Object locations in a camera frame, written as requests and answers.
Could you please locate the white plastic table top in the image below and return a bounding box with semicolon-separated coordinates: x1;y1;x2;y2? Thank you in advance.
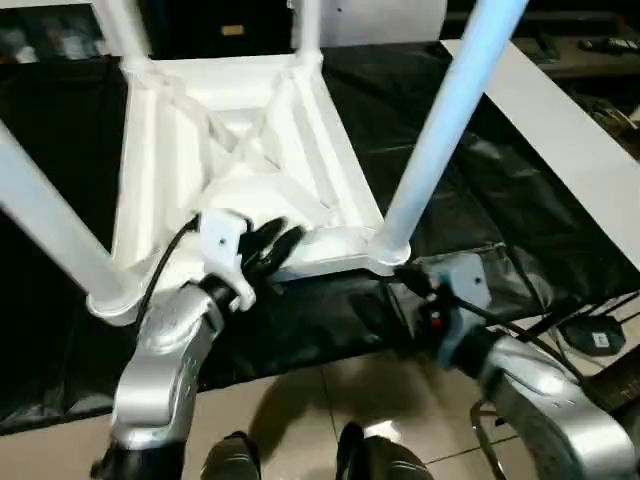
87;52;415;330

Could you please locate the white plastic table leg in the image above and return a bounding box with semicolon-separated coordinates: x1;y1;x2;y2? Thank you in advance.
293;0;325;65
376;0;532;265
0;121;130;312
96;0;155;70

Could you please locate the black work mat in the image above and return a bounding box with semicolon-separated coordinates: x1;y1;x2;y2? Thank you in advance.
0;42;640;434

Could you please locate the dark right robot foot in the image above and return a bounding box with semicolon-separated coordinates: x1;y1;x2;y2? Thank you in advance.
336;421;435;480

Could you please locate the black power adapter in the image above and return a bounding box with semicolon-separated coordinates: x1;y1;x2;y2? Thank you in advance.
558;313;627;358

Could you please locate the black stand leg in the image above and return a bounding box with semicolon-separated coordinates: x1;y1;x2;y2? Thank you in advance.
528;293;640;332

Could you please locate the black box with gold label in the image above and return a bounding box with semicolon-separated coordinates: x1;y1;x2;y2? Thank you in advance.
136;0;302;60

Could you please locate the white flat board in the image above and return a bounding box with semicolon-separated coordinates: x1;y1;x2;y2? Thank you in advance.
441;36;640;237

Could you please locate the grey cushion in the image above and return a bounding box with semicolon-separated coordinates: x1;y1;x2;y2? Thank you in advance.
316;0;450;50

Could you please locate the white glass-door cabinet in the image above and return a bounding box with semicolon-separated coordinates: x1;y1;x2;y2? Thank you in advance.
0;0;110;65

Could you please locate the black remote control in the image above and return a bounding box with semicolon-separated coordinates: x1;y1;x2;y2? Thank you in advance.
578;36;637;52

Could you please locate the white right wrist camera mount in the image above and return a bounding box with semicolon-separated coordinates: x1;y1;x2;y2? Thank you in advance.
433;254;495;362

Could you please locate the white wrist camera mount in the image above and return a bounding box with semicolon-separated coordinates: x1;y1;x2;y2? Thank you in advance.
433;254;495;362
197;207;260;313

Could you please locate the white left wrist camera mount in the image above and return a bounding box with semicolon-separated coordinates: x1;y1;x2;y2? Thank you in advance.
197;207;260;313

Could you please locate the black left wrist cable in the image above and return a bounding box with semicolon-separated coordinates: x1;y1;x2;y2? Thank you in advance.
133;213;202;322

